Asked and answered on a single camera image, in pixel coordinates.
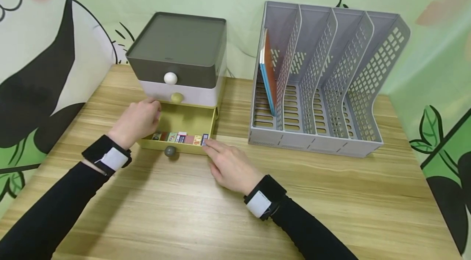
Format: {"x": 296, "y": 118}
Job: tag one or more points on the person's right forearm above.
{"x": 312, "y": 235}

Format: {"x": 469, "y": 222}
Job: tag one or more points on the person's right thumb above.
{"x": 215, "y": 172}

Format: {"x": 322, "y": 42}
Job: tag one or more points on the person's right hand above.
{"x": 235, "y": 168}

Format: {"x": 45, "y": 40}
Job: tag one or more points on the person's left forearm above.
{"x": 51, "y": 211}

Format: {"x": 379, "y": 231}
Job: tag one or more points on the yellow drawer grey knob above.
{"x": 184, "y": 121}

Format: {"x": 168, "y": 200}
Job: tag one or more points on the dark grey drawer white knob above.
{"x": 191, "y": 70}

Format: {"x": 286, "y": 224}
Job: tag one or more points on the person's left hand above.
{"x": 134, "y": 123}

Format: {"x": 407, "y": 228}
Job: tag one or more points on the orange book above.
{"x": 271, "y": 72}

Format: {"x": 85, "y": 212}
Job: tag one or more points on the person's right fingers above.
{"x": 214, "y": 147}

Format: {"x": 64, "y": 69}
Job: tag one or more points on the black wrist band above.
{"x": 108, "y": 155}
{"x": 264, "y": 198}

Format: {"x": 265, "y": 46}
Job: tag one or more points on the grey plastic file rack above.
{"x": 331, "y": 88}

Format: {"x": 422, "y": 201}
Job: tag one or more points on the blue book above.
{"x": 266, "y": 84}

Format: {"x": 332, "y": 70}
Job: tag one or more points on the grey desktop drawer cabinet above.
{"x": 178, "y": 39}

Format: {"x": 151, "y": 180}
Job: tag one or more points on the row of small colourful boxes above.
{"x": 182, "y": 137}

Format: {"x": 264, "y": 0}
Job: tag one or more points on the white drawer yellow knob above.
{"x": 198, "y": 94}

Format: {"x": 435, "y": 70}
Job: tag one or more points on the person's left fingers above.
{"x": 153, "y": 108}

